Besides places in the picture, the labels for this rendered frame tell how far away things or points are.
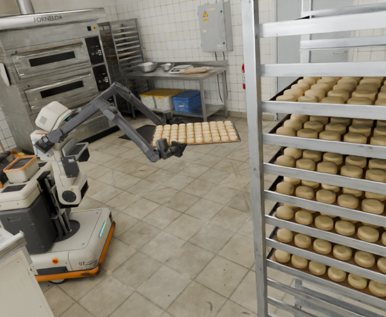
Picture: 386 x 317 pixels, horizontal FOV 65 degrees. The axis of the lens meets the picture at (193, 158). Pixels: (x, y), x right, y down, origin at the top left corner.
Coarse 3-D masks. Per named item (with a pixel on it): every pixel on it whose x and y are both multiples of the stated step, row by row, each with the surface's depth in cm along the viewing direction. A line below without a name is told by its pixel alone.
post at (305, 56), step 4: (304, 0) 99; (308, 0) 98; (312, 0) 99; (304, 4) 99; (308, 4) 99; (312, 4) 100; (304, 8) 100; (308, 8) 99; (312, 8) 101; (304, 36) 103; (308, 36) 103; (304, 52) 106; (308, 52) 105; (304, 56) 106; (308, 56) 105; (304, 60) 107; (308, 60) 106; (296, 280) 153; (296, 304) 161; (300, 308) 161; (296, 316) 165
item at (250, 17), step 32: (256, 0) 66; (256, 32) 69; (256, 64) 71; (256, 96) 74; (256, 128) 78; (256, 160) 82; (256, 192) 86; (256, 224) 92; (256, 256) 98; (256, 288) 104
